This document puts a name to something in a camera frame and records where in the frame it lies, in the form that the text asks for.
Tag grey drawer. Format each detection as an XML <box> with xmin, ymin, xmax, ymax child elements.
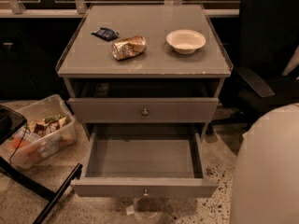
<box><xmin>72</xmin><ymin>124</ymin><xmax>217</xmax><ymax>198</ymax></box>
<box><xmin>69</xmin><ymin>82</ymin><xmax>218</xmax><ymax>123</ymax></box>

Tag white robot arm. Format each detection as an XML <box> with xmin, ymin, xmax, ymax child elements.
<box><xmin>230</xmin><ymin>104</ymin><xmax>299</xmax><ymax>224</ymax></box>

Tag grey top drawer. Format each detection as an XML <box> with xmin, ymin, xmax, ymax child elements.
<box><xmin>69</xmin><ymin>82</ymin><xmax>218</xmax><ymax>123</ymax></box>

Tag grey drawer cabinet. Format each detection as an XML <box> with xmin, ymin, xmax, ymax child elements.
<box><xmin>58</xmin><ymin>5</ymin><xmax>232</xmax><ymax>134</ymax></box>

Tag dark object in top drawer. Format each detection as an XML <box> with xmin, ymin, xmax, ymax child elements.
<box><xmin>94</xmin><ymin>83</ymin><xmax>109</xmax><ymax>98</ymax></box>

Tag crushed gold soda can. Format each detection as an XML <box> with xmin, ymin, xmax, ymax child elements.
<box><xmin>112</xmin><ymin>35</ymin><xmax>147</xmax><ymax>61</ymax></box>

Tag white paper bowl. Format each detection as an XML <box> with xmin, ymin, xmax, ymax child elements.
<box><xmin>166</xmin><ymin>30</ymin><xmax>206</xmax><ymax>55</ymax></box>

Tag blue snack wrapper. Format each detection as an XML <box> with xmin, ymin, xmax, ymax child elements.
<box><xmin>93</xmin><ymin>27</ymin><xmax>119</xmax><ymax>42</ymax></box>

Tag round floor drain cover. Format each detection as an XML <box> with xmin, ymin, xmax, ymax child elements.
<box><xmin>135</xmin><ymin>196</ymin><xmax>161</xmax><ymax>218</ymax></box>

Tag clear plastic storage bin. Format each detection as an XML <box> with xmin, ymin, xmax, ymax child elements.
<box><xmin>0</xmin><ymin>94</ymin><xmax>77</xmax><ymax>169</ymax></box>

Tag small white paper scrap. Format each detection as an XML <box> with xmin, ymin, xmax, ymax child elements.
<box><xmin>126</xmin><ymin>205</ymin><xmax>135</xmax><ymax>215</ymax></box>

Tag snack packages in bin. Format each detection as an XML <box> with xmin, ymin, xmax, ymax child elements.
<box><xmin>12</xmin><ymin>115</ymin><xmax>68</xmax><ymax>149</ymax></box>

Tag black office chair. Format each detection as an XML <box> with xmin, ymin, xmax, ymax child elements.
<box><xmin>212</xmin><ymin>0</ymin><xmax>299</xmax><ymax>125</ymax></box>

